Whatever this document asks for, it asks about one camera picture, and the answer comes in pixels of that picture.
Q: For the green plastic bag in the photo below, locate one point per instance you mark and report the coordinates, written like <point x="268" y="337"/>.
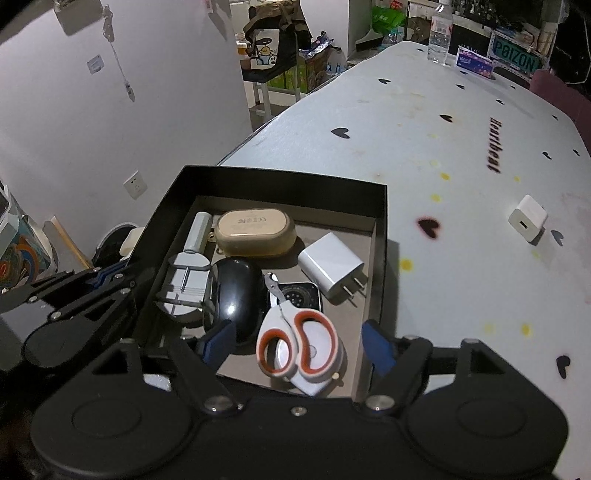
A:
<point x="388" y="18"/>

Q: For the beige oval case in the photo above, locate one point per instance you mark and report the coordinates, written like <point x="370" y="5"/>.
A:
<point x="256" y="230"/>

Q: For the orange white scissors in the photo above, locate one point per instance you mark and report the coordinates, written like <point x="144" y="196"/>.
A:
<point x="318" y="337"/>

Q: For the white charger block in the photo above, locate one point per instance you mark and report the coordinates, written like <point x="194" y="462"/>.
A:
<point x="318" y="385"/>

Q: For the black round bin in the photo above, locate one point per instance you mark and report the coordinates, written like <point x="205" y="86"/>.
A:
<point x="111" y="247"/>

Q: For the clear water bottle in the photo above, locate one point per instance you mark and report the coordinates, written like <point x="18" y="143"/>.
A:
<point x="438" y="37"/>

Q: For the grey wall box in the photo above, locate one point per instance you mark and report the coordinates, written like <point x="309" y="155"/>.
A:
<point x="76" y="16"/>

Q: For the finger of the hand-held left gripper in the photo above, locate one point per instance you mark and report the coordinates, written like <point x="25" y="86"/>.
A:
<point x="55" y="284"/>
<point x="115" y="290"/>

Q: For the black smartwatch body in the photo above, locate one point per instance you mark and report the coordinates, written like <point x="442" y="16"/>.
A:
<point x="300" y="297"/>

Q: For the white heart-print tablecloth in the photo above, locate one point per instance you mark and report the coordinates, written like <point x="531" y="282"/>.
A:
<point x="392" y="138"/>

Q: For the grey watch band tool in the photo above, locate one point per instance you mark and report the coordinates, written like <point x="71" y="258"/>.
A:
<point x="182" y="286"/>

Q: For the teal licence plate sign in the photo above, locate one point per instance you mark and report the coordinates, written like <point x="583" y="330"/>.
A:
<point x="515" y="55"/>

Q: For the blue tissue pack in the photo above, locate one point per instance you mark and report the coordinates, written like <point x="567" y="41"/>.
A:
<point x="474" y="61"/>

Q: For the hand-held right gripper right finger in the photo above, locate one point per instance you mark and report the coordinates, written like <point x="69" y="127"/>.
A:
<point x="376" y="346"/>

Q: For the white charger with prongs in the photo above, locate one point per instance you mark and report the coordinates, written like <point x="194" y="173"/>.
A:
<point x="330" y="263"/>

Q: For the small water bottle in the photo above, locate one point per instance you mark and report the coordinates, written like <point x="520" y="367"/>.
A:
<point x="391" y="39"/>

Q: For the white wall socket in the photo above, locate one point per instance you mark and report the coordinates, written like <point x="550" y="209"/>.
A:
<point x="135" y="185"/>

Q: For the white cube charger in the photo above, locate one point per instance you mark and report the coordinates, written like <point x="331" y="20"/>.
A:
<point x="526" y="219"/>

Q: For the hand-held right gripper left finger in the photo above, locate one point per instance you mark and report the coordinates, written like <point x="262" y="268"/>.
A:
<point x="217" y="341"/>

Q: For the blue white wall sticker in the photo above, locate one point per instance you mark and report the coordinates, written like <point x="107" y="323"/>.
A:
<point x="95" y="64"/>

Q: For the colourful cardboard box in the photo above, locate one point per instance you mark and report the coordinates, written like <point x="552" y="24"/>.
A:
<point x="314" y="69"/>

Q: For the black stool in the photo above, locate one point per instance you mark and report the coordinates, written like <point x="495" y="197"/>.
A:
<point x="277" y="69"/>

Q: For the cartoon paper bag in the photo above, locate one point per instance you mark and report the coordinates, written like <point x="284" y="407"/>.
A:
<point x="265" y="50"/>

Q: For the wooden board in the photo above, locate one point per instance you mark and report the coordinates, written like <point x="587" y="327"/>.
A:
<point x="67" y="240"/>

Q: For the black computer mouse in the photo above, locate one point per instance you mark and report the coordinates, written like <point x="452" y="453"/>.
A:
<point x="238" y="295"/>

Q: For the black cardboard box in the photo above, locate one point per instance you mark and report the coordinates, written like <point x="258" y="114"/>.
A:
<point x="184" y="194"/>

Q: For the pink chair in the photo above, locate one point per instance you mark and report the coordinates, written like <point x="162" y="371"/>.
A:
<point x="563" y="94"/>

